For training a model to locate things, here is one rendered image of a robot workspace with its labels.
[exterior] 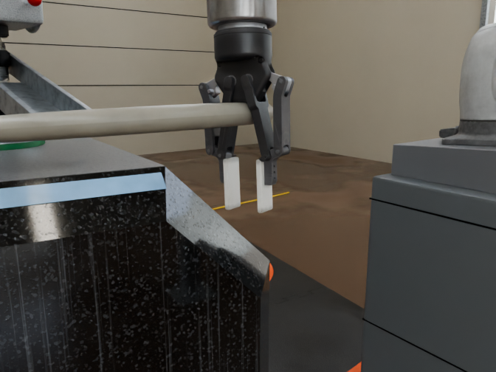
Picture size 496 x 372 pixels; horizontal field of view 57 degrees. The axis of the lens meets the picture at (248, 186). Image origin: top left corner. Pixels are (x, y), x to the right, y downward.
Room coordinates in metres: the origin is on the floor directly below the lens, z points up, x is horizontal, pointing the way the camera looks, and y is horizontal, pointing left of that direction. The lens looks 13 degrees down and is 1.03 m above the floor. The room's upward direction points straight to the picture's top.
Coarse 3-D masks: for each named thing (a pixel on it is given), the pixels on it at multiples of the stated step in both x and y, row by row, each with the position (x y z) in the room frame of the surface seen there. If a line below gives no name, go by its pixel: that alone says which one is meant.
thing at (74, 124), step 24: (0, 120) 0.49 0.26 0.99; (24, 120) 0.49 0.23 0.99; (48, 120) 0.48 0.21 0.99; (72, 120) 0.48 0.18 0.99; (96, 120) 0.49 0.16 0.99; (120, 120) 0.49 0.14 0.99; (144, 120) 0.50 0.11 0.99; (168, 120) 0.51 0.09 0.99; (192, 120) 0.53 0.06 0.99; (216, 120) 0.55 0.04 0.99; (240, 120) 0.58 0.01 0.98
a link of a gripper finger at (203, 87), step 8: (200, 88) 0.64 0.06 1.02; (208, 88) 0.64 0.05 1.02; (208, 96) 0.63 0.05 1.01; (216, 96) 0.65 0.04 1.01; (208, 128) 0.63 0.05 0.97; (216, 128) 0.64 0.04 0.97; (208, 136) 0.63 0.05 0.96; (216, 136) 0.63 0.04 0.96; (208, 144) 0.63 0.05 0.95; (216, 144) 0.64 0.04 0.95; (208, 152) 0.63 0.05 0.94
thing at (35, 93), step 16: (16, 64) 1.20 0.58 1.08; (32, 80) 1.12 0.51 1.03; (48, 80) 1.06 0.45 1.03; (0, 96) 0.96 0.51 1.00; (16, 96) 0.92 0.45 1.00; (32, 96) 1.08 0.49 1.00; (48, 96) 1.06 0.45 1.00; (64, 96) 0.99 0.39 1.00; (16, 112) 0.89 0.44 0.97; (32, 112) 0.84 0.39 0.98
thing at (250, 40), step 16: (224, 32) 0.59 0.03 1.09; (240, 32) 0.58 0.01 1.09; (256, 32) 0.59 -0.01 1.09; (224, 48) 0.59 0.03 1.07; (240, 48) 0.58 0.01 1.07; (256, 48) 0.59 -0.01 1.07; (224, 64) 0.62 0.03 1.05; (240, 64) 0.61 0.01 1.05; (256, 64) 0.60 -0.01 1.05; (240, 80) 0.61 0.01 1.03; (256, 80) 0.59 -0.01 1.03; (240, 96) 0.61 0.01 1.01; (256, 96) 0.60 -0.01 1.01
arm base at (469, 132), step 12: (468, 120) 1.10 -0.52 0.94; (444, 132) 1.18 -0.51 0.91; (456, 132) 1.15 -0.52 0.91; (468, 132) 1.08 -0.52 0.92; (480, 132) 1.05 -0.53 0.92; (492, 132) 1.04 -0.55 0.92; (444, 144) 1.10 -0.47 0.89; (456, 144) 1.08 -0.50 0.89; (468, 144) 1.07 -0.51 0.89; (480, 144) 1.05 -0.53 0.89; (492, 144) 1.03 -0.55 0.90
